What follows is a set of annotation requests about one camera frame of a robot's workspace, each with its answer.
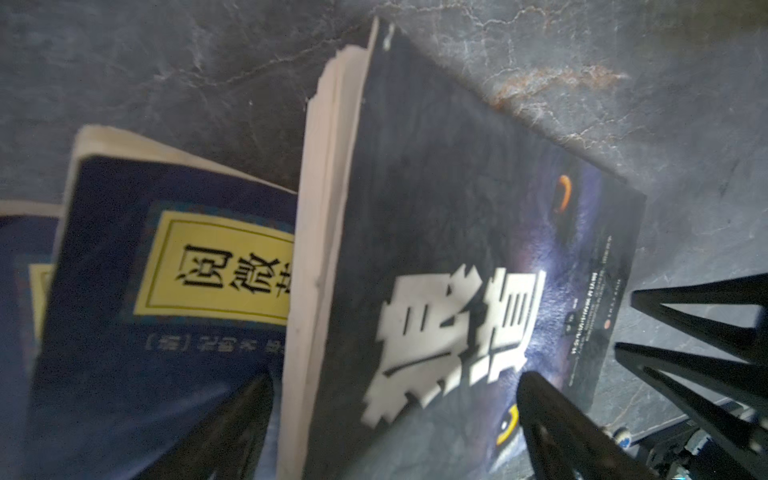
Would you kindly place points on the black wolf cover book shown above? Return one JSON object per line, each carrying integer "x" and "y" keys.
{"x": 442, "y": 249}

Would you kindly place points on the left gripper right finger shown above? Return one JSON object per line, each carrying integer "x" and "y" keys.
{"x": 562, "y": 442}

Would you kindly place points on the dark blue classic book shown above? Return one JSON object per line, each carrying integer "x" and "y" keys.
{"x": 170, "y": 291}

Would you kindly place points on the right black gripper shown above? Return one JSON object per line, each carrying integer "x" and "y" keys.
{"x": 680, "y": 449}

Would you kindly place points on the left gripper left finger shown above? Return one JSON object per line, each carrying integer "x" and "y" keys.
{"x": 227, "y": 444}

